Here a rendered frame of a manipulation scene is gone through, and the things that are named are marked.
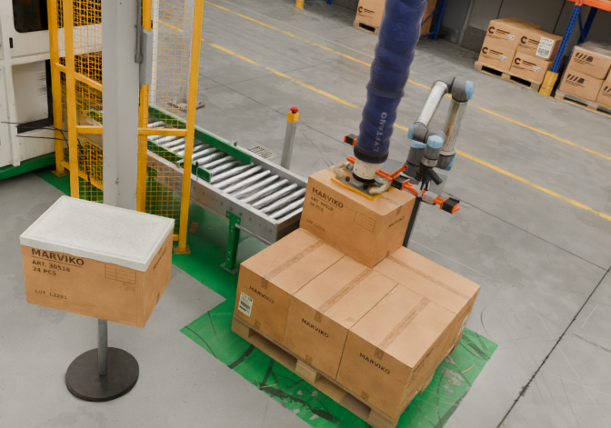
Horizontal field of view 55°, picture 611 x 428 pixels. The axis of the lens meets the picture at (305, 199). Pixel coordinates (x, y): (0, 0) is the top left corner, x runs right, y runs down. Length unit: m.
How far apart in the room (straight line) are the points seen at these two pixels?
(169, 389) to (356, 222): 1.49
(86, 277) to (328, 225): 1.63
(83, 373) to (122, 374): 0.21
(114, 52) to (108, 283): 1.26
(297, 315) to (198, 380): 0.70
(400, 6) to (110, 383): 2.63
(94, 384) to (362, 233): 1.80
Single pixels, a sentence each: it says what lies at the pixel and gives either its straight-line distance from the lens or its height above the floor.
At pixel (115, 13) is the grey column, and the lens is 3.38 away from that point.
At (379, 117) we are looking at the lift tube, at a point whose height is 1.46.
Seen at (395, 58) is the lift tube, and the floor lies 1.83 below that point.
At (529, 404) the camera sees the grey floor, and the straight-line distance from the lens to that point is 4.20.
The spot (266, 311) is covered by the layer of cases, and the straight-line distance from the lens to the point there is 3.68.
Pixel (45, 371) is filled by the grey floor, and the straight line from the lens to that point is 3.79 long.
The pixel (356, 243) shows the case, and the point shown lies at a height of 0.67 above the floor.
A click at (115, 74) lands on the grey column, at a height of 1.55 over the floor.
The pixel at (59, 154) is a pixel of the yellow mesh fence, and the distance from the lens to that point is 5.54.
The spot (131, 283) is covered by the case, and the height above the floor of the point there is 0.89.
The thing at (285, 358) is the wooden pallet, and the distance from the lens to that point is 3.84.
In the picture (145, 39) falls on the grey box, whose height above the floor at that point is 1.73.
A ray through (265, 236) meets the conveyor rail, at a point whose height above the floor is 0.46.
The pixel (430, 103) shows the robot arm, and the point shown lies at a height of 1.52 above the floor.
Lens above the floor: 2.73
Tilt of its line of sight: 30 degrees down
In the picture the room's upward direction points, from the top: 11 degrees clockwise
